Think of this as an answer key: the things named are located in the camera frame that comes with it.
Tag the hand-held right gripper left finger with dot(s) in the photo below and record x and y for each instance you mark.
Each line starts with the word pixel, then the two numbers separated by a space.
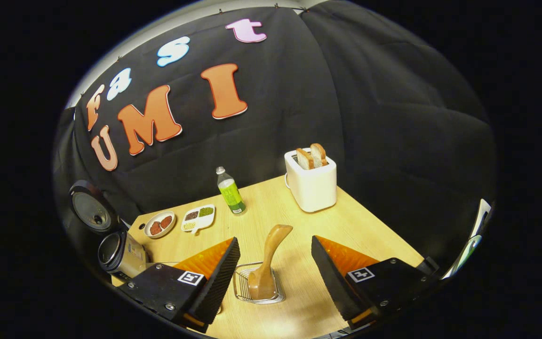
pixel 217 282

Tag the red meat piece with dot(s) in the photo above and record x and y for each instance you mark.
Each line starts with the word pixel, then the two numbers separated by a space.
pixel 155 229
pixel 166 222

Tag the black rice cooker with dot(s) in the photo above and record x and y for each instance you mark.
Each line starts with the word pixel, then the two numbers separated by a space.
pixel 125 256

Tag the white divided bean dish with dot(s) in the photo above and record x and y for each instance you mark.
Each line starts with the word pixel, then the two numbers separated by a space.
pixel 198 217

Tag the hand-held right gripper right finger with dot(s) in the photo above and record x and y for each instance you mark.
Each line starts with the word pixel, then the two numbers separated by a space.
pixel 330 282

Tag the wooden spoon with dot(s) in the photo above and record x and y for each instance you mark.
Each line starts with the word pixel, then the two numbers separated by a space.
pixel 266 263

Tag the round white plate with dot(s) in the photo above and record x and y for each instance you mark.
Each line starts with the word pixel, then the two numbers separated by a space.
pixel 147 225

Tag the green drink bottle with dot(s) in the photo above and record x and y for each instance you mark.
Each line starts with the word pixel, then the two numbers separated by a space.
pixel 231 194

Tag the white toaster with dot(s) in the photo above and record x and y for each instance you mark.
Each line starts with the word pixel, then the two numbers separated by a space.
pixel 313 188

